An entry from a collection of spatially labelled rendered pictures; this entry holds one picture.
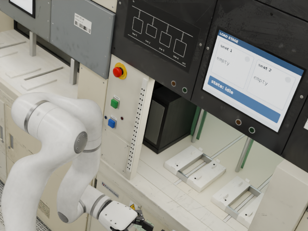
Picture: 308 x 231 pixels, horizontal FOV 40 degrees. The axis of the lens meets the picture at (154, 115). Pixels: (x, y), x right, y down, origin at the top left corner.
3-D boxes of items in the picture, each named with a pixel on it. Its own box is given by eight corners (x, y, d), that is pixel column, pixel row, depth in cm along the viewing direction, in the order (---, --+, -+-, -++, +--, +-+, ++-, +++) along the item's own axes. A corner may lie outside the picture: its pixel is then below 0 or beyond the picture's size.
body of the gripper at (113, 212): (111, 207, 149) (136, 223, 145) (92, 224, 141) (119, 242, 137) (113, 192, 145) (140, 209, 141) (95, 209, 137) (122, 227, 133)
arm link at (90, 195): (89, 206, 138) (106, 189, 144) (58, 186, 142) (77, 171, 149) (88, 222, 143) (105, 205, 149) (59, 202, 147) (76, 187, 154)
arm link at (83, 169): (72, 167, 120) (72, 232, 139) (107, 139, 131) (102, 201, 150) (49, 153, 123) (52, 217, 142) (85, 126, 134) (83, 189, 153)
